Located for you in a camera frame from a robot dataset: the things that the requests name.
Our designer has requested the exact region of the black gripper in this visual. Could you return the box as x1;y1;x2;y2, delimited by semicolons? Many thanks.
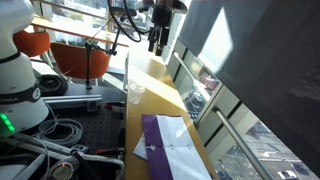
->
145;0;187;56

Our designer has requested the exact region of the purple file holder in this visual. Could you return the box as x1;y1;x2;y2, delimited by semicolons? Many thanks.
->
142;115;212;180

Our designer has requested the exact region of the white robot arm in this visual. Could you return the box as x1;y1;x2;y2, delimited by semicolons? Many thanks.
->
0;0;49;137

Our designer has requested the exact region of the clear plastic cup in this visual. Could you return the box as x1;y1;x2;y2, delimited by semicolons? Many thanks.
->
129;83;145;104

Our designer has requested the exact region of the orange chair near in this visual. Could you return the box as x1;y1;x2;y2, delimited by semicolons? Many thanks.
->
50;42;110;79

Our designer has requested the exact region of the orange chair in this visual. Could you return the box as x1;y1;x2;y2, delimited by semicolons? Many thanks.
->
50;42;110;79
13;30;50;57

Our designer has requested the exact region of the metal window handrail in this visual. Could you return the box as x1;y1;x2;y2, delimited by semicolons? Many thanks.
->
173;51;274;180

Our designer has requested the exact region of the dark roller blind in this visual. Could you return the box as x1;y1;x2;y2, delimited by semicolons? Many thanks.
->
179;0;320;175

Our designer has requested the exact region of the white paper sheet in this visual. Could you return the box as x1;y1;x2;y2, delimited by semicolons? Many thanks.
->
133;136;147;160

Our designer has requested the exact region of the orange chair far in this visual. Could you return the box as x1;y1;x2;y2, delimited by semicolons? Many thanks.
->
13;30;50;57

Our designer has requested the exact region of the black camera stand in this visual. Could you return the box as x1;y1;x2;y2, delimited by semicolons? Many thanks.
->
85;31;120;90

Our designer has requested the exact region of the coiled black cable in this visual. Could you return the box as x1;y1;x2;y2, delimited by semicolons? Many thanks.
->
35;74;69;97

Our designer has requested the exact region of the aluminium profile rail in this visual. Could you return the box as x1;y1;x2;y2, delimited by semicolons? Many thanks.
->
43;95;102;112

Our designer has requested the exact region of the coiled grey cable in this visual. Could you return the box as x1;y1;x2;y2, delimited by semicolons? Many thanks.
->
37;118;84;148

